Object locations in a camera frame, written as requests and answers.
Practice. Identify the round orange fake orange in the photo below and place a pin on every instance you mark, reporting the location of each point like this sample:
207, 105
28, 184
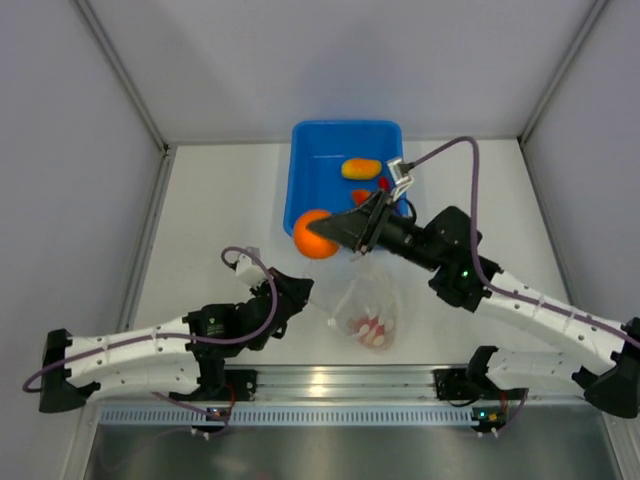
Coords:
310, 244

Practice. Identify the aluminium rail frame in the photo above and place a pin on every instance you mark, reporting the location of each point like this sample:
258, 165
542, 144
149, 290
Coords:
350, 382

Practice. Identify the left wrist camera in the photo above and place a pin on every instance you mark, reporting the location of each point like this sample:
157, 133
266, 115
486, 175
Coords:
246, 267

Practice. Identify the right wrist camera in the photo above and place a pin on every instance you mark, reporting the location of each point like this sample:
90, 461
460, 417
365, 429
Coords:
401, 176

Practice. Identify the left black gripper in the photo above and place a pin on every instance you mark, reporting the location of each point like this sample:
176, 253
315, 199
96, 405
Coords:
296, 288

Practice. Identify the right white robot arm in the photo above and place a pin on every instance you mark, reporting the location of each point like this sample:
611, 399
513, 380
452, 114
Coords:
593, 358

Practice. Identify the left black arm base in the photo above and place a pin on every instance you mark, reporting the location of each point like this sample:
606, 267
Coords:
227, 385

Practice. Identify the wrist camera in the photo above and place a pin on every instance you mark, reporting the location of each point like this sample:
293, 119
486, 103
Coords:
401, 176
246, 267

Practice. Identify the slotted cable duct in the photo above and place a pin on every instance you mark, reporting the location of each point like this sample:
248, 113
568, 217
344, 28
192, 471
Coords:
245, 415

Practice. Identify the pink fake peach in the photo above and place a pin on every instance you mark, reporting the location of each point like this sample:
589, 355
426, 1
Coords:
373, 332

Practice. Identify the aluminium corner post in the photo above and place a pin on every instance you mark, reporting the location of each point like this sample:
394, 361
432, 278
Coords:
560, 72
98, 32

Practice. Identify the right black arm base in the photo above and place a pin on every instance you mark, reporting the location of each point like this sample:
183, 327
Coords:
458, 387

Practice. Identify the clear zip top bag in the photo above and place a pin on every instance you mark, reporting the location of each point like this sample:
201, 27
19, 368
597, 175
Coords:
351, 286

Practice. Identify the right aluminium corner post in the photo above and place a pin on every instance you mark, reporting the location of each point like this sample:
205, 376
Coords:
560, 72

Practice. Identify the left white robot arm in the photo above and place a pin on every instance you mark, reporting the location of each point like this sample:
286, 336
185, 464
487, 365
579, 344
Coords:
183, 358

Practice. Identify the red fake chili pepper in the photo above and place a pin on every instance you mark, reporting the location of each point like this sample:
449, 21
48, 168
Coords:
384, 184

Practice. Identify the orange yellow fake fruit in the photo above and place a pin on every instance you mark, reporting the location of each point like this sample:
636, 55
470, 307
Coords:
360, 196

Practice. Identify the blue plastic bin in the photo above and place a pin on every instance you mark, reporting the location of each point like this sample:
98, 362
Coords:
319, 148

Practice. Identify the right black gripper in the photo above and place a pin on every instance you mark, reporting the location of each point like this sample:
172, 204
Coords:
359, 229

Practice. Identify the left aluminium corner post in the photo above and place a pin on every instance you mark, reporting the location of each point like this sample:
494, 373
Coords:
98, 32

